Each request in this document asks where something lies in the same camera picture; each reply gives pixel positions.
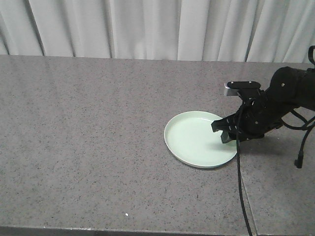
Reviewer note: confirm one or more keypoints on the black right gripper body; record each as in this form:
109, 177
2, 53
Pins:
257, 115

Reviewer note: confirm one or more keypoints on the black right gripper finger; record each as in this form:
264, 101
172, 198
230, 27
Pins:
227, 137
228, 124

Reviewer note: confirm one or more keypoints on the light green round plate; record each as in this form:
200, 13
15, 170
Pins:
190, 138

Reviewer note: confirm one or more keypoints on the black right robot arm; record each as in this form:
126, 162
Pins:
293, 88

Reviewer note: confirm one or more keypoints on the white pleated curtain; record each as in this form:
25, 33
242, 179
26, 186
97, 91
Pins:
209, 30

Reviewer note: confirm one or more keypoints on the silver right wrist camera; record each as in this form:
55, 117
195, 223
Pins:
247, 88

